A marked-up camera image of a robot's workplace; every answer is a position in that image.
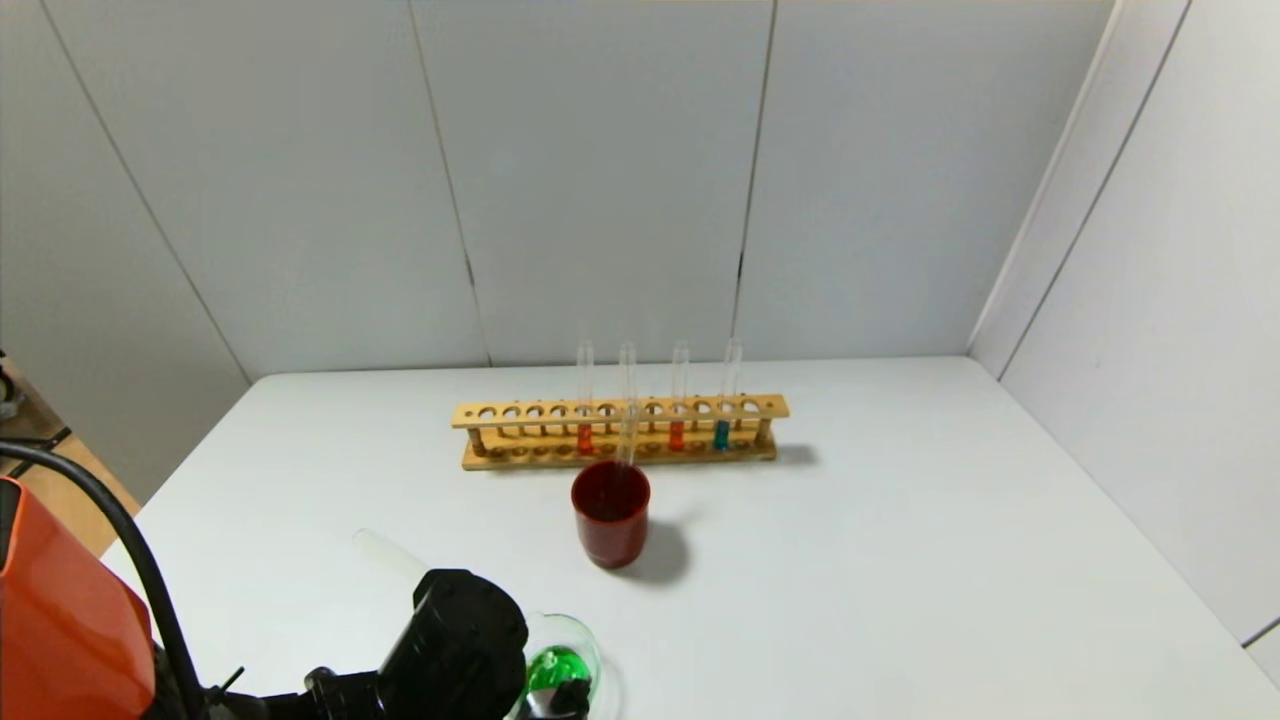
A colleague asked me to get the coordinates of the test tube with blue pigment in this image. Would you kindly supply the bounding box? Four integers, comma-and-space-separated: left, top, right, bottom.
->
612, 398, 643, 501
712, 340, 746, 452

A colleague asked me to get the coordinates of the test tube with yellow pigment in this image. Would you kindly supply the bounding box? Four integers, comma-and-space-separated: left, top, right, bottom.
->
619, 341, 641, 453
352, 528, 433, 591

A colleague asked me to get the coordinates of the test tube with orange pigment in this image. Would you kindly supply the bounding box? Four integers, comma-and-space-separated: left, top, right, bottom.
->
576, 340, 597, 457
668, 341, 691, 453

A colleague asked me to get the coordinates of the wooden test tube rack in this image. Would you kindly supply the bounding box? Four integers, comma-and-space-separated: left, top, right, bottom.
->
452, 394, 791, 472

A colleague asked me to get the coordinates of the dark red plastic cup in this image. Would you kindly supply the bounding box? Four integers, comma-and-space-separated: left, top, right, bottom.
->
571, 460, 652, 570

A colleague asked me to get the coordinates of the clear glass beaker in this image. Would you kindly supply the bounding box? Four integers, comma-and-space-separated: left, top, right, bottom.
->
505, 612, 606, 720

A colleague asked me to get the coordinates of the black camera cable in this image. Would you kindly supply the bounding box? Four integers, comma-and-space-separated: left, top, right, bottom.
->
0, 442, 206, 706

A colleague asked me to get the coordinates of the black metal frame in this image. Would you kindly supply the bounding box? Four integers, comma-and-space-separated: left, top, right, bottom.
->
0, 348, 73, 481

